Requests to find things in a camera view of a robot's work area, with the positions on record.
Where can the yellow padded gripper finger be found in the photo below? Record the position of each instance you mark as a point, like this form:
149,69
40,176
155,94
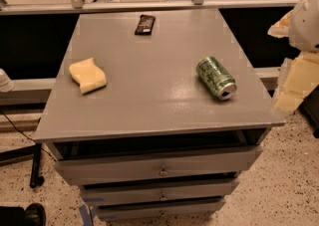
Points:
297,79
281,28

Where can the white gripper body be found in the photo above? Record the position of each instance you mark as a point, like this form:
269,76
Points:
306,26

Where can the yellow sponge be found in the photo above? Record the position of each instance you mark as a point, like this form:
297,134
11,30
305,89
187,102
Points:
87,75

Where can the green soda can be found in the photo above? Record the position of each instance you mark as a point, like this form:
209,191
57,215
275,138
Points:
217,78

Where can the top grey drawer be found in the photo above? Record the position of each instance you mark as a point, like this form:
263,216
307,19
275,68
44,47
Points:
157,165

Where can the grey drawer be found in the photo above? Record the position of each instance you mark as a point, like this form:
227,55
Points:
157,165
160,208
161,192

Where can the black snack bar wrapper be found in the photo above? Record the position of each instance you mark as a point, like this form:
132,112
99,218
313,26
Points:
145,25

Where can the grey drawer cabinet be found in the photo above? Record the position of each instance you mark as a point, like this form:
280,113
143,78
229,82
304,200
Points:
154,101

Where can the bottom grey drawer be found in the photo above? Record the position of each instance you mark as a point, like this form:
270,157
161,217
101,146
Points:
160,208

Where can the middle grey drawer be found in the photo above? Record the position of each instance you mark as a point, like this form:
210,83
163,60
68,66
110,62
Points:
161,192

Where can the black stand leg with caster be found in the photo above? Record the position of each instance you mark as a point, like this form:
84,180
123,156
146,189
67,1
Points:
32,152

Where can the black object bottom left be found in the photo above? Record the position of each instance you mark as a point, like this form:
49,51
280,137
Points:
33,215

